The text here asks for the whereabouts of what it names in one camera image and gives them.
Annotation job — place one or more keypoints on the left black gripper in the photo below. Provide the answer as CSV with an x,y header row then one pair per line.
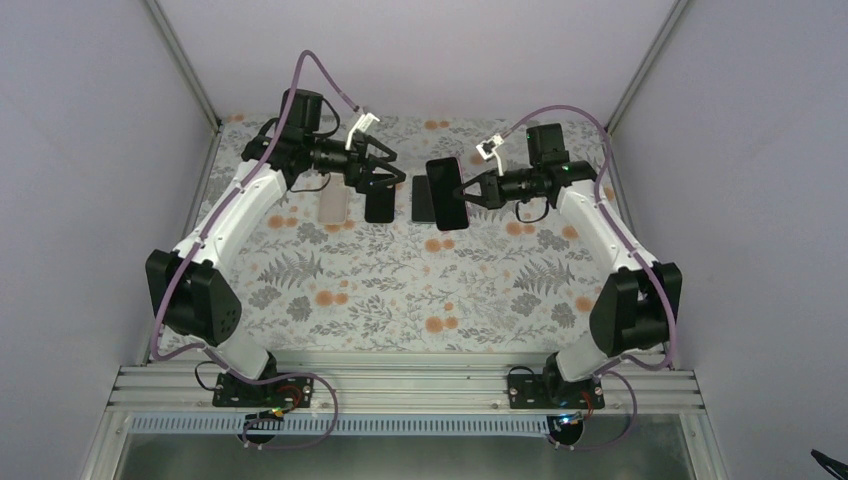
x,y
359,178

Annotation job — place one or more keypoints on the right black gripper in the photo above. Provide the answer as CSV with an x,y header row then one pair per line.
x,y
492,196

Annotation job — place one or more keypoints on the black phone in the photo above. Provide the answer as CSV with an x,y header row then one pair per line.
x,y
444,177

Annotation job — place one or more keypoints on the black phone case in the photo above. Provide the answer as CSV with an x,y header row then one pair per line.
x,y
380,205

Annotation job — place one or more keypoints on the dark green smartphone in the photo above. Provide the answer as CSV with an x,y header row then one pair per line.
x,y
422,210

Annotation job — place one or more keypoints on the translucent pink phone case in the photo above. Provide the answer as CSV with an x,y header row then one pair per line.
x,y
333,202

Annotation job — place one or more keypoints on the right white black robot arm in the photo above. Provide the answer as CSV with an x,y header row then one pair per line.
x,y
634,317

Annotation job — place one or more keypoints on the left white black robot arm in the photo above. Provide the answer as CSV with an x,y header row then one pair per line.
x,y
195,307

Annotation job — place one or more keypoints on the floral patterned table mat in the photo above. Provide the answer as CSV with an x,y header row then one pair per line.
x,y
519,279

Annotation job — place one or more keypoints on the black object at corner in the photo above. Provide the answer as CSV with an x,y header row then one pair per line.
x,y
836,468

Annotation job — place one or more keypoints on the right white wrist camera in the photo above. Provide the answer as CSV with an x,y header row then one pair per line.
x,y
488,151

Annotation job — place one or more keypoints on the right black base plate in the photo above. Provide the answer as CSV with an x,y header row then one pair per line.
x,y
531,391

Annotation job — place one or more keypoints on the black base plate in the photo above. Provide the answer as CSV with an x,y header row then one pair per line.
x,y
531,391
290,393

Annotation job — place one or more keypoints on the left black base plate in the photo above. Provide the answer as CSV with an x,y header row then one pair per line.
x,y
290,393

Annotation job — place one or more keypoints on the aluminium rail frame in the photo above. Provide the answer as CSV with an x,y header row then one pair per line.
x,y
403,383

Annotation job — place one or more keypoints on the slotted grey cable duct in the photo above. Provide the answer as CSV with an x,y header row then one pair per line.
x,y
345,424

